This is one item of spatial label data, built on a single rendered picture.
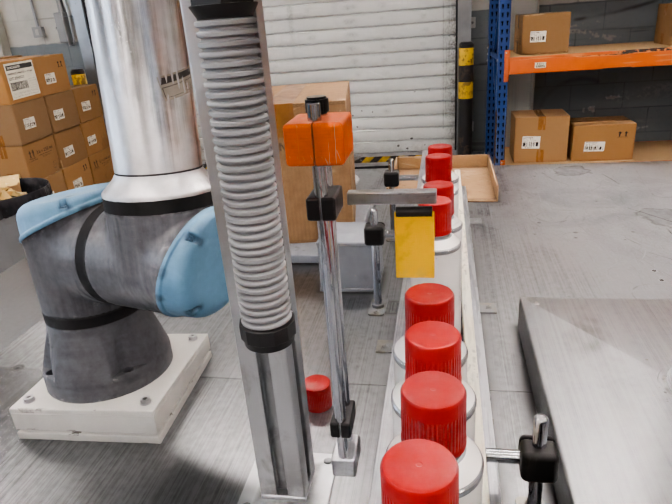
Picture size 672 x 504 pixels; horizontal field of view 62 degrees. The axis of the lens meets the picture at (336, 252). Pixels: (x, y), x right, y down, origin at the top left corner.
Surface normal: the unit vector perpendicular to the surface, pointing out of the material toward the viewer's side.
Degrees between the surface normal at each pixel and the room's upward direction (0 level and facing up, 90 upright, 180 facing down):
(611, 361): 0
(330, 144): 90
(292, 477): 90
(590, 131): 90
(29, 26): 90
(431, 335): 3
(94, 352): 70
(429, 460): 3
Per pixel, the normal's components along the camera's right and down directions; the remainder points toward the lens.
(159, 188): 0.11, -0.47
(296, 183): -0.04, 0.39
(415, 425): -0.69, 0.32
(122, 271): -0.45, 0.28
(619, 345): -0.07, -0.92
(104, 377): 0.29, 0.00
